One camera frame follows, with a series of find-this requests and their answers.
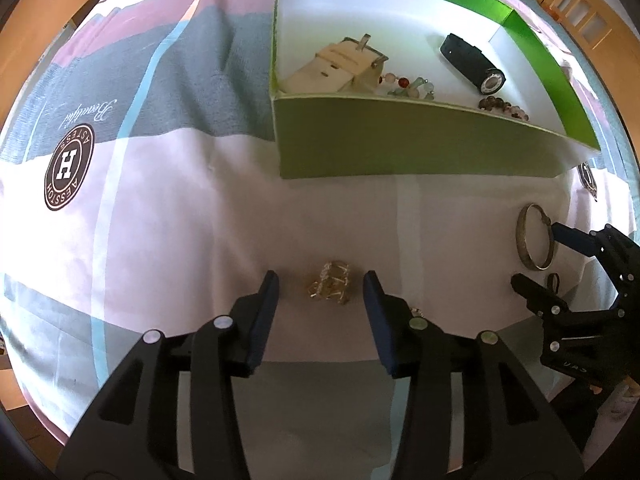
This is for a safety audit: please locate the pink grey bedsheet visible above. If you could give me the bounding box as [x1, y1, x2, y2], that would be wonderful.
[1, 0, 639, 479]

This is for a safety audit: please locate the red beaded bracelet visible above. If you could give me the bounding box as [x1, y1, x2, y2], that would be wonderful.
[376, 71, 437, 101]

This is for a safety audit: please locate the bronze metal bangle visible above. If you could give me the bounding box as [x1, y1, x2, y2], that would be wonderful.
[515, 203, 555, 272]

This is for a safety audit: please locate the wooden headboard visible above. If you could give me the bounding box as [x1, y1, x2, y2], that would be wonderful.
[1, 0, 98, 120]

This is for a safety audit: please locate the brown beaded bracelet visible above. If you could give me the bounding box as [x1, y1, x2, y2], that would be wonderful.
[476, 95, 531, 123]

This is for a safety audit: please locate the green cardboard box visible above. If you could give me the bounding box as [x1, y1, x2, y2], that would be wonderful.
[270, 0, 600, 179]

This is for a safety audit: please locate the black wrist watch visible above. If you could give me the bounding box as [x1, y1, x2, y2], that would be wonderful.
[440, 34, 506, 96]

